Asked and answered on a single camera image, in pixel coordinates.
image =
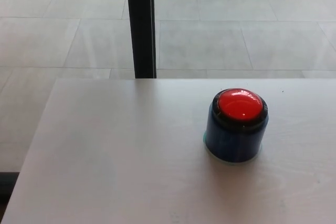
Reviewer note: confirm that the red button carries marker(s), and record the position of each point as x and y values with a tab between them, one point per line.
240	108

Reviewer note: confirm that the black vertical post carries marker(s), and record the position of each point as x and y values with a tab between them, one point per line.
141	24

